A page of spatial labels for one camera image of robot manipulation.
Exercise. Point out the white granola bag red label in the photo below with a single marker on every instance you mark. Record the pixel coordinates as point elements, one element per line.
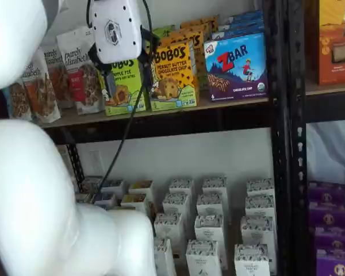
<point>82,86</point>

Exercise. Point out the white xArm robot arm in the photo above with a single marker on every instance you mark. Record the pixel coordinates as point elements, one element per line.
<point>31,201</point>

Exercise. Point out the black neighbour shelf beam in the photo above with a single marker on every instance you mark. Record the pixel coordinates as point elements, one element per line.
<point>333,109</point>

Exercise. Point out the black metal shelf frame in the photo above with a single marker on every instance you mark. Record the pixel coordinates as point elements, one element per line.
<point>279,172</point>

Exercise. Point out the tan shelf board with cartons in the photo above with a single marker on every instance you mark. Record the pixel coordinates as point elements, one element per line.
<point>235,230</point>

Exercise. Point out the small white snack box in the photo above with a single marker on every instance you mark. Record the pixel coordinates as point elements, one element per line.
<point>113,188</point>
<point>134,203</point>
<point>90,184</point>
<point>83,197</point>
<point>141,189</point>
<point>105,200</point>

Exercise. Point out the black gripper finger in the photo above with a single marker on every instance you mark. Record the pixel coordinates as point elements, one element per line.
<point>147,46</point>
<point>109,84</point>

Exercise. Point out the large orange box with figure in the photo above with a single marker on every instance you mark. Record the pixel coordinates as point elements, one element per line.
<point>336,37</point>

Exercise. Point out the orange Bobo's peanut butter box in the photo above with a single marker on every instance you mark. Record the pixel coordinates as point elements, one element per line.
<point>201,24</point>
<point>197,49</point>
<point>174,77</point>

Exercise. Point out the green Bobo's apple pie box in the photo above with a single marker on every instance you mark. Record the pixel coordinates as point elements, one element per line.
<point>125,92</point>
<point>164,31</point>

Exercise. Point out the blue Zbar chocolate chip box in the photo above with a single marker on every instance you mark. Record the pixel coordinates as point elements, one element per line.
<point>244,17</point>
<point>235,69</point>
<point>238,31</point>

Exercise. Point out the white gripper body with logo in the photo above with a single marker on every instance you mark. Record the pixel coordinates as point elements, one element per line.
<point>116,31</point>

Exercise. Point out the purple snack box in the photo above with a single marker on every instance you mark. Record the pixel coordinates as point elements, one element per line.
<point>337,266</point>
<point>336,238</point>
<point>329,215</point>
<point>327,192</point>

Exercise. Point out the tan neighbour shelf board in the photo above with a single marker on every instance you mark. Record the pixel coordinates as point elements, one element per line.
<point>333,89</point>

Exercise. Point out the purely elizabeth granola bag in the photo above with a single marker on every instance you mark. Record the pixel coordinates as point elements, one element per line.
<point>40,95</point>
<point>59,82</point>
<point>17,102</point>

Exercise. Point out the white patterned carton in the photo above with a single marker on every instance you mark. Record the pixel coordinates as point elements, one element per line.
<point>169,230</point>
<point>209,231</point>
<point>203,260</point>
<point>181,187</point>
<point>215,187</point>
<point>210,205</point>
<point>176,204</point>
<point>258,231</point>
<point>260,187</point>
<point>164,258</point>
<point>252,261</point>
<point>260,206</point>

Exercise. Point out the tan shelf board with snacks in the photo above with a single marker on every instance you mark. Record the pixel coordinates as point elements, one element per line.
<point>189,108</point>

